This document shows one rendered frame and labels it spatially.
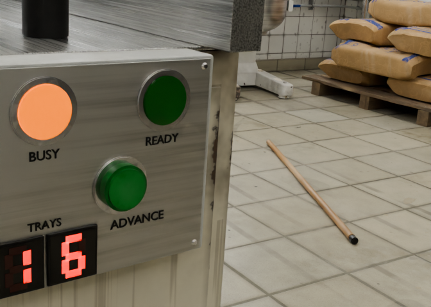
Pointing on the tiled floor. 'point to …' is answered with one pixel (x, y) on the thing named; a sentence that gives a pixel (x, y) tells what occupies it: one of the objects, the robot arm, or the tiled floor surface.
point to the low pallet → (370, 96)
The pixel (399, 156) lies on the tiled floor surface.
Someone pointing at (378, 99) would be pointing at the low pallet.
